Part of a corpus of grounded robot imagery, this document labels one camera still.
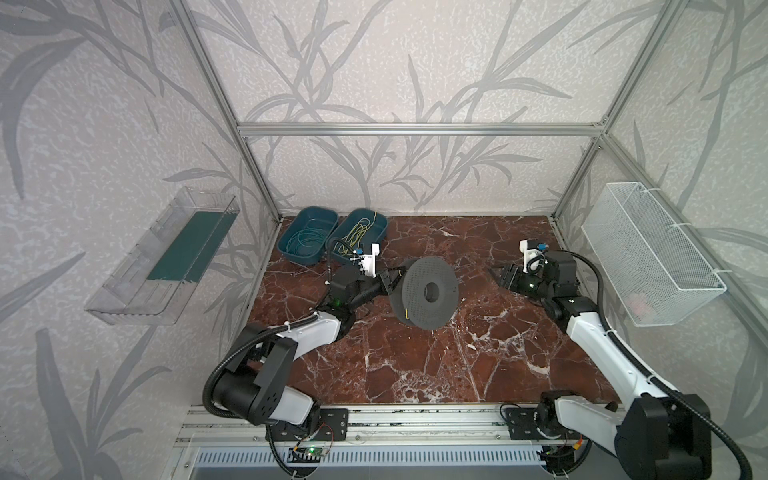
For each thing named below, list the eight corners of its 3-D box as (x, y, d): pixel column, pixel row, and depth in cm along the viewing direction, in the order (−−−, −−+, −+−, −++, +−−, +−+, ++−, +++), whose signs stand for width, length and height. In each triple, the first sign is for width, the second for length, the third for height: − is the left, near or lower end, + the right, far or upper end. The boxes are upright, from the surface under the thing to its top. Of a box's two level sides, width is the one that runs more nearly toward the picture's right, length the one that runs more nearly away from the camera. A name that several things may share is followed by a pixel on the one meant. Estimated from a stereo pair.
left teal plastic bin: (279, 265, 108) (273, 255, 103) (295, 217, 124) (290, 206, 119) (330, 265, 108) (326, 255, 103) (339, 217, 124) (336, 206, 119)
